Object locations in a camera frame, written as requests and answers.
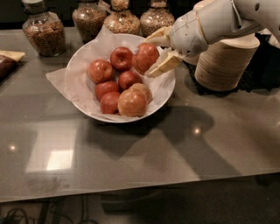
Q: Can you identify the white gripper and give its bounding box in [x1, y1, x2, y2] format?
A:
[144, 10, 208, 78]

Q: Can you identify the red apple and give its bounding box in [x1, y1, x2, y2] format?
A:
[110, 46, 133, 72]
[118, 70, 142, 91]
[87, 59, 114, 84]
[100, 92, 120, 114]
[94, 81, 119, 101]
[132, 43, 159, 74]

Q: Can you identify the dark tray at left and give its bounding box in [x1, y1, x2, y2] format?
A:
[0, 55, 17, 81]

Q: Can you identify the white paper liner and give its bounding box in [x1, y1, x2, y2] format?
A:
[45, 25, 176, 123]

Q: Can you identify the yellow napkin at left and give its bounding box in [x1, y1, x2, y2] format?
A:
[0, 51, 25, 62]

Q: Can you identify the white bowl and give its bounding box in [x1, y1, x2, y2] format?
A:
[65, 33, 177, 123]

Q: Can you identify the glass cereal jar centre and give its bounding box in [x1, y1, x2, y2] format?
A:
[103, 0, 140, 35]

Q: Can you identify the paper bowl stack front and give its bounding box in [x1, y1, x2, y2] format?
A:
[194, 34, 260, 92]

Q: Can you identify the paper bowl stack back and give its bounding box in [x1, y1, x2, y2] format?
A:
[184, 54, 200, 66]

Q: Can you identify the yellowish apple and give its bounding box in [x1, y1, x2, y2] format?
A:
[117, 90, 147, 117]
[129, 83, 152, 103]

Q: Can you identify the glass cereal jar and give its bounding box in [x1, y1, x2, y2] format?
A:
[103, 0, 140, 35]
[140, 0, 175, 37]
[72, 0, 107, 43]
[21, 0, 66, 57]

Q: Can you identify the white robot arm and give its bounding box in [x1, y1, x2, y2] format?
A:
[144, 0, 280, 78]

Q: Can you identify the paper bowl stack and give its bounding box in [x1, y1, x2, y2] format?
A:
[194, 34, 260, 92]
[184, 54, 200, 66]

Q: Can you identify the glass cereal jar right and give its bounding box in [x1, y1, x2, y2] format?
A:
[140, 0, 175, 37]

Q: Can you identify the red apple top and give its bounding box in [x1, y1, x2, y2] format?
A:
[110, 46, 133, 72]

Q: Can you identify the yellowish apple behind front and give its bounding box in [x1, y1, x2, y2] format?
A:
[129, 83, 152, 103]

